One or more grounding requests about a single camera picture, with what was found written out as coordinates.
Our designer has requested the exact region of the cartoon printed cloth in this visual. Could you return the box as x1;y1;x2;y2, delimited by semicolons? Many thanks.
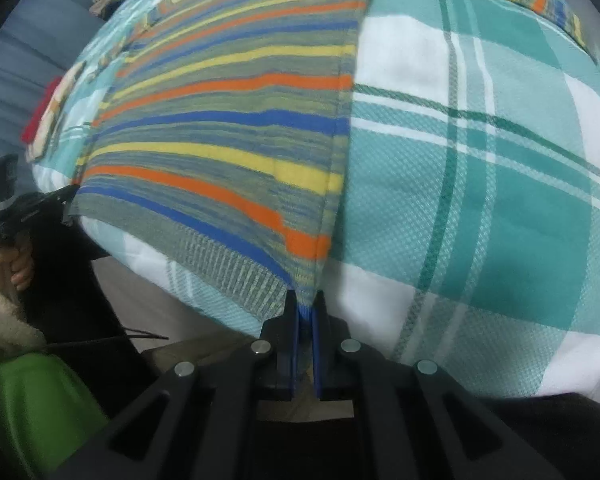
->
22;0;191;166

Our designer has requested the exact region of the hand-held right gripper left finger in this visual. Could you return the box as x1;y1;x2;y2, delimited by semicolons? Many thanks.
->
50;290;302;480

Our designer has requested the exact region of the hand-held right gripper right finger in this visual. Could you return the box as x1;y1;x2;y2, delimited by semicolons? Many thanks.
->
311;290;566;480

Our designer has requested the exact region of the blue curtain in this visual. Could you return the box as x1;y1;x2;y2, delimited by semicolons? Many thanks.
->
0;0;103;241

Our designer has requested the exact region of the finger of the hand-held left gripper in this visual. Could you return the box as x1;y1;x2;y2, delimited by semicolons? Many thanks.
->
40;185;82;212

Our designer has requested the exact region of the striped knit garment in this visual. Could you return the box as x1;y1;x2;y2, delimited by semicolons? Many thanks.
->
72;0;600;311

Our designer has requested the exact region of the person's left hand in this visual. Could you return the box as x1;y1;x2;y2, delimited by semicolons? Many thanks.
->
0;246;35;292

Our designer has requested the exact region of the thin black cable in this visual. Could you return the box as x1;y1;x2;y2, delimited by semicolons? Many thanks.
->
45;327;170;350

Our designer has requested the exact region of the teal plaid bed cover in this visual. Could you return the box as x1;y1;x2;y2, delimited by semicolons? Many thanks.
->
30;0;600;401

